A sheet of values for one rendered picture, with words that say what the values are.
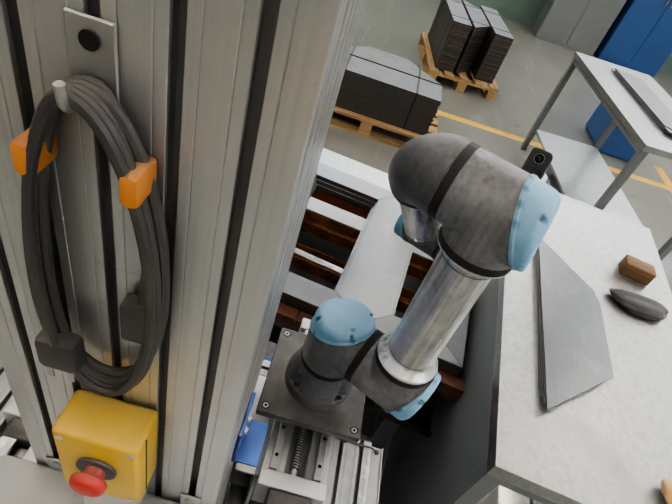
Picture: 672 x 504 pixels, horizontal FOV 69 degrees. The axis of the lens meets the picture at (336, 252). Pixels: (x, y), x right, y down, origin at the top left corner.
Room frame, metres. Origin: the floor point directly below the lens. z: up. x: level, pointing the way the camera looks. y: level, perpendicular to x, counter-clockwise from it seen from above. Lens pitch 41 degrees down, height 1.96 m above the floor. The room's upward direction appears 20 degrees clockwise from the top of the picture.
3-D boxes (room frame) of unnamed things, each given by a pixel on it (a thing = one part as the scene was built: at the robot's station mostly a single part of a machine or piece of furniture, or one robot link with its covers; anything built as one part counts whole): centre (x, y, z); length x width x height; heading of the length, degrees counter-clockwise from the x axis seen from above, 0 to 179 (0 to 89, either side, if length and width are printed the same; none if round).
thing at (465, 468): (1.22, -0.53, 0.50); 1.30 x 0.04 x 1.01; 176
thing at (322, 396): (0.63, -0.06, 1.09); 0.15 x 0.15 x 0.10
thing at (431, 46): (6.04, -0.57, 0.32); 1.20 x 0.80 x 0.65; 10
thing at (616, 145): (5.48, -2.42, 0.29); 0.61 x 0.43 x 0.57; 3
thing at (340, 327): (0.63, -0.07, 1.20); 0.13 x 0.12 x 0.14; 68
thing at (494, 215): (0.58, -0.19, 1.41); 0.15 x 0.12 x 0.55; 68
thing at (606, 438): (1.20, -0.81, 1.03); 1.30 x 0.60 x 0.04; 176
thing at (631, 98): (3.88, -1.78, 0.49); 1.60 x 0.70 x 0.99; 8
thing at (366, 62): (4.14, 0.14, 0.23); 1.20 x 0.80 x 0.47; 93
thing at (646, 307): (1.28, -0.97, 1.06); 0.20 x 0.10 x 0.03; 91
